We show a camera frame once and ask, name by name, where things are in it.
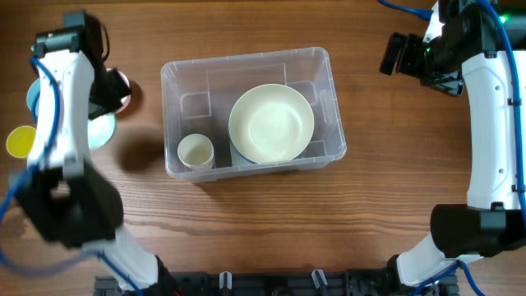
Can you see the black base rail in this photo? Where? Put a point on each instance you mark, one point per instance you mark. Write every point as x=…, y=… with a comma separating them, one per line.
x=349, y=283

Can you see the light blue bowl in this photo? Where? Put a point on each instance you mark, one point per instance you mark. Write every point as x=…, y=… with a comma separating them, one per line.
x=32, y=98

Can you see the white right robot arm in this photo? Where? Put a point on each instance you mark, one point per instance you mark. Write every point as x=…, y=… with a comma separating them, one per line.
x=475, y=48

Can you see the pink bowl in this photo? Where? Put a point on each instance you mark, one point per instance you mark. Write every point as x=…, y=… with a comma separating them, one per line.
x=125, y=100

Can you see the cream cup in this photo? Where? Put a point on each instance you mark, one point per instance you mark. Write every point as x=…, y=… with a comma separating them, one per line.
x=196, y=149

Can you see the clear plastic storage bin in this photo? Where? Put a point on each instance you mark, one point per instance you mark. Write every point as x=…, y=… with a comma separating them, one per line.
x=198, y=96

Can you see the cream plate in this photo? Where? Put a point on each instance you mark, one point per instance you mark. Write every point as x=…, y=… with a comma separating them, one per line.
x=271, y=123

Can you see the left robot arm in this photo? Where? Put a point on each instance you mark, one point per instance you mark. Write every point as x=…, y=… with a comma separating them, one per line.
x=65, y=197

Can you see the pink cup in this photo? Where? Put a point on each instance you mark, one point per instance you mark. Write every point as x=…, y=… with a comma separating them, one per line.
x=200, y=167

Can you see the mint green bowl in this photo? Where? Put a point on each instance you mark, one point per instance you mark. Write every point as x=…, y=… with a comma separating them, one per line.
x=101, y=130

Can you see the yellow cup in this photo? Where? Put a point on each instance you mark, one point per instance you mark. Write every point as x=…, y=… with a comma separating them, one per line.
x=20, y=141

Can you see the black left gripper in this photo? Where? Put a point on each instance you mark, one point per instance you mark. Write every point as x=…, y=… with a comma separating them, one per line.
x=113, y=92

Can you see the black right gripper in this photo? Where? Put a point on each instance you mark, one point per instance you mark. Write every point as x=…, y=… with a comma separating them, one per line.
x=409, y=54

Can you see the white label in bin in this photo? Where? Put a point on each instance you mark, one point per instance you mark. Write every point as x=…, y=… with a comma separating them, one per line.
x=237, y=158

